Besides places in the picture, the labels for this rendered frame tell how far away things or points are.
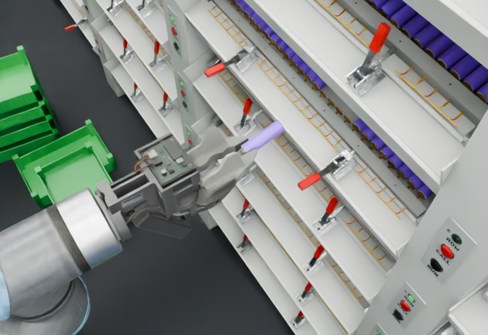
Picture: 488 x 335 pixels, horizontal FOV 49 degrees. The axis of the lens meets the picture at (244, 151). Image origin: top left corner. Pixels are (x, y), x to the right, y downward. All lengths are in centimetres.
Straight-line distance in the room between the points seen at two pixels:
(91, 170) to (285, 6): 131
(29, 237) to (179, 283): 117
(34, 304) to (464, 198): 49
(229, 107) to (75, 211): 58
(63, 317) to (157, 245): 111
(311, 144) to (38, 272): 45
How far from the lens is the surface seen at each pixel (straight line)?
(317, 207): 103
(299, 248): 121
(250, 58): 96
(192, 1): 107
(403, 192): 80
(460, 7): 51
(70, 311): 76
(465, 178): 60
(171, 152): 66
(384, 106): 67
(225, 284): 177
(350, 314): 118
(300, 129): 88
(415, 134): 66
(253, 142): 73
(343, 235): 101
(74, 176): 195
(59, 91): 231
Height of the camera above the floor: 166
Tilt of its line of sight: 56 degrees down
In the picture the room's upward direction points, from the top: straight up
